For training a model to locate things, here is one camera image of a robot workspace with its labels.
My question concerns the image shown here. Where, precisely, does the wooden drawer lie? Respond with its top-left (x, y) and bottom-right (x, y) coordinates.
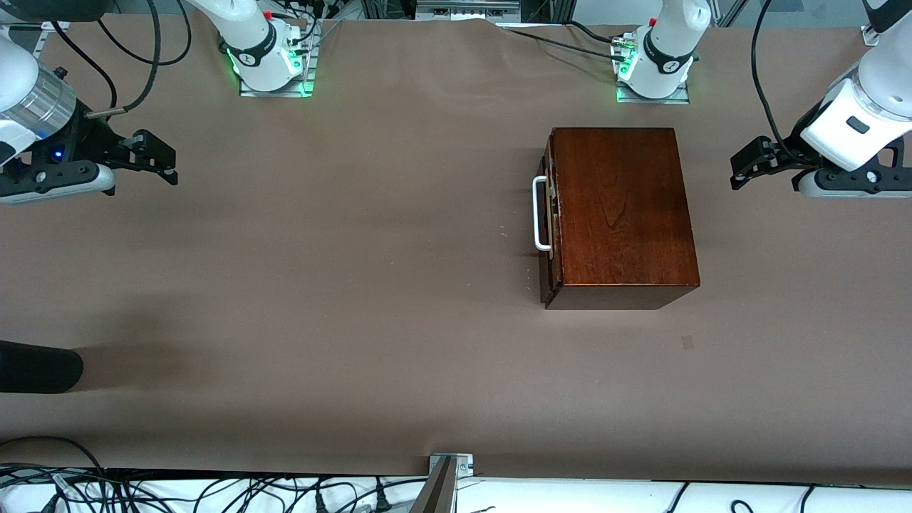
top-left (540, 137), bottom-right (564, 287)

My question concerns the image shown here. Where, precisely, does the white drawer handle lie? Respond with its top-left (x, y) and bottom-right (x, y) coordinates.
top-left (532, 175), bottom-right (554, 252)

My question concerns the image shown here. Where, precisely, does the dark brown wooden box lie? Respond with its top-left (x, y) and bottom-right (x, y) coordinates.
top-left (539, 127), bottom-right (701, 311)

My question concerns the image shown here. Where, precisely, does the brown paper table cover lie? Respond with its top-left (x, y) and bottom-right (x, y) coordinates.
top-left (0, 16), bottom-right (912, 489)

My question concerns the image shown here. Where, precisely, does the black cylindrical object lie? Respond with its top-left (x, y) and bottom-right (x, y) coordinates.
top-left (0, 340), bottom-right (84, 395)

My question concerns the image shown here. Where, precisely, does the black cable with metal plug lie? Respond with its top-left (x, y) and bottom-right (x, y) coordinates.
top-left (84, 0), bottom-right (163, 119)

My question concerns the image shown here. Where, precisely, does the metal corner bracket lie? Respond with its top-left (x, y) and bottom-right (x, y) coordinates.
top-left (427, 452), bottom-right (475, 477)
top-left (0, 20), bottom-right (73, 56)

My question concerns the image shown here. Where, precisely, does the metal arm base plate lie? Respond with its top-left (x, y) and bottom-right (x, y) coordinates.
top-left (237, 20), bottom-right (319, 99)
top-left (613, 32), bottom-right (692, 106)

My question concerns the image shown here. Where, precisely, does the aluminium frame profile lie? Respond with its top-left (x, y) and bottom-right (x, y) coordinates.
top-left (413, 0), bottom-right (522, 21)

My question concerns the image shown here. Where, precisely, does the grey metal post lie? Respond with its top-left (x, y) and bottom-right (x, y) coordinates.
top-left (408, 456), bottom-right (458, 513)

